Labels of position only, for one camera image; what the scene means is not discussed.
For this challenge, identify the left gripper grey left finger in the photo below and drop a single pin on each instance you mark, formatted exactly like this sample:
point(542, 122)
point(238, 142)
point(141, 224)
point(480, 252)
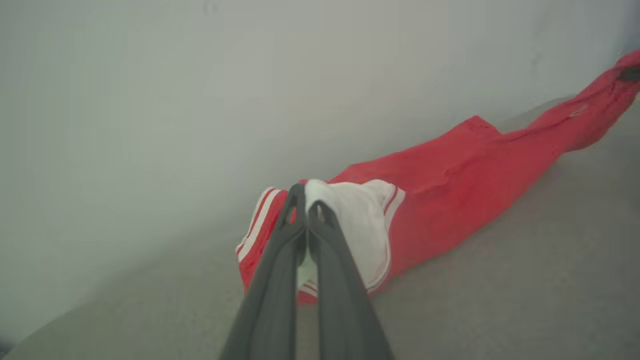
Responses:
point(272, 305)

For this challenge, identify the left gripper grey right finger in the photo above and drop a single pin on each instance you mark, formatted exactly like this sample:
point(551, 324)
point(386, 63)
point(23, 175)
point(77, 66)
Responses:
point(342, 310)

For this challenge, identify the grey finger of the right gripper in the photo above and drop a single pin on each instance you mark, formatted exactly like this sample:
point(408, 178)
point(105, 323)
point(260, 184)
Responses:
point(631, 74)

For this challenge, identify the red garment with white stripes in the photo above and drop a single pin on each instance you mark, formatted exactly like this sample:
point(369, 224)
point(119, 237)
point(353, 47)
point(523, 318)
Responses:
point(450, 190)

